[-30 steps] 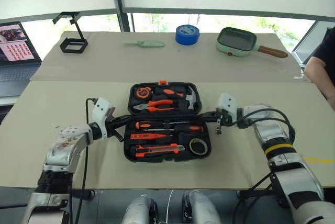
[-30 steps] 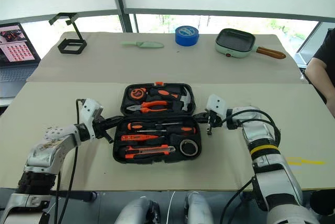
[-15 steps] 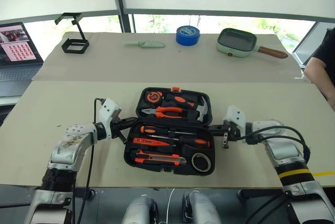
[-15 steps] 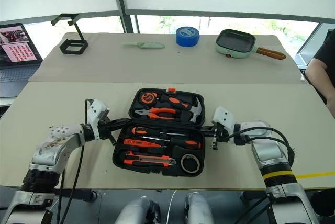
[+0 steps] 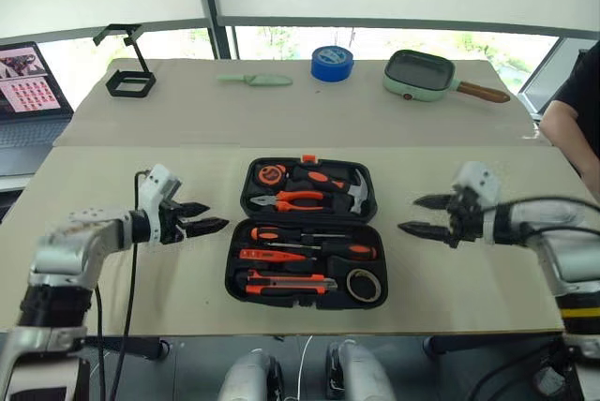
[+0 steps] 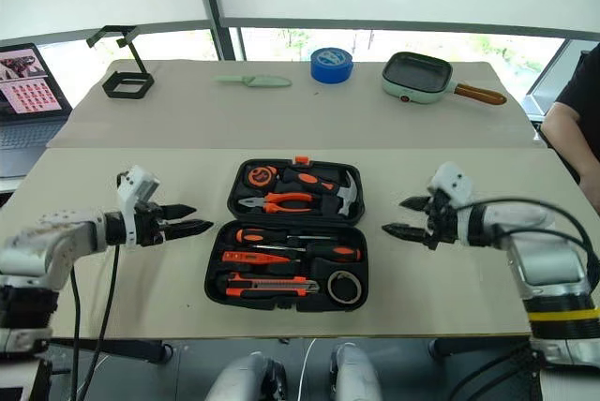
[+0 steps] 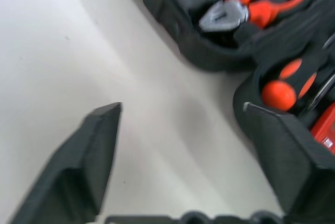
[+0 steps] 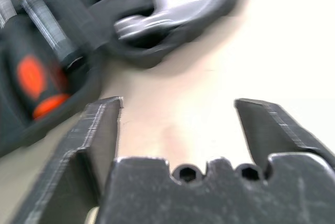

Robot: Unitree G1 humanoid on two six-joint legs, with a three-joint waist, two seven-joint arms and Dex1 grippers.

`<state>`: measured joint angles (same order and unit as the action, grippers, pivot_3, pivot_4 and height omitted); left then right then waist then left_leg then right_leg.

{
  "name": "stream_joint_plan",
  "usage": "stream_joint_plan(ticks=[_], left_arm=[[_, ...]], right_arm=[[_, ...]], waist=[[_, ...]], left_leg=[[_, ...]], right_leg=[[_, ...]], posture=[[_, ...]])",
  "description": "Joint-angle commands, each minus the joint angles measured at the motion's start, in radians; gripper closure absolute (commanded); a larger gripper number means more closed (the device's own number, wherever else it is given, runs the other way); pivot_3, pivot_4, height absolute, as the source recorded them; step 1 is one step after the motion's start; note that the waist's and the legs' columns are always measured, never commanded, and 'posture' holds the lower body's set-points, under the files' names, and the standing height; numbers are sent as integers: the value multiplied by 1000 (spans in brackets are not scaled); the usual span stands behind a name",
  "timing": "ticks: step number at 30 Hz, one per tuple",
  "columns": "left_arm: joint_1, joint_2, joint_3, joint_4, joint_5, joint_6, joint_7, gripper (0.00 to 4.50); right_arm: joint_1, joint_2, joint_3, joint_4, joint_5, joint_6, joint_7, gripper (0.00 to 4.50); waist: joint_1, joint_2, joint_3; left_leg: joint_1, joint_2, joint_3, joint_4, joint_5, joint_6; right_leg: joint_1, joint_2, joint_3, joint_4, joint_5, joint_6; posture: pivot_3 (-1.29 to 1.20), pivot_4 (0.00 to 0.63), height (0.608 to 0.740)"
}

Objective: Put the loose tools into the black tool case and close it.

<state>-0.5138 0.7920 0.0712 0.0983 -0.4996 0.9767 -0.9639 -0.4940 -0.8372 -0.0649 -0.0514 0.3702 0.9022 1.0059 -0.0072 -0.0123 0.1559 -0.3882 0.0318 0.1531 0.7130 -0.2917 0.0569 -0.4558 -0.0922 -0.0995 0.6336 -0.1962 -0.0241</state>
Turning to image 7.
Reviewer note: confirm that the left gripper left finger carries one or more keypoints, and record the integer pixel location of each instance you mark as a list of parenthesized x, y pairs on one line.
[(78, 169)]

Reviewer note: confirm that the orange black utility knife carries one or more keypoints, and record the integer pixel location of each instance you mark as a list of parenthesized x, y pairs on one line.
[(325, 129)]

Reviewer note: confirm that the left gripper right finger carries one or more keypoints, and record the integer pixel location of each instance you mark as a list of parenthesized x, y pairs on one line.
[(293, 166)]

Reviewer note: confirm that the black tool case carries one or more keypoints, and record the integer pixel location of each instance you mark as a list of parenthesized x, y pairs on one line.
[(204, 51)]

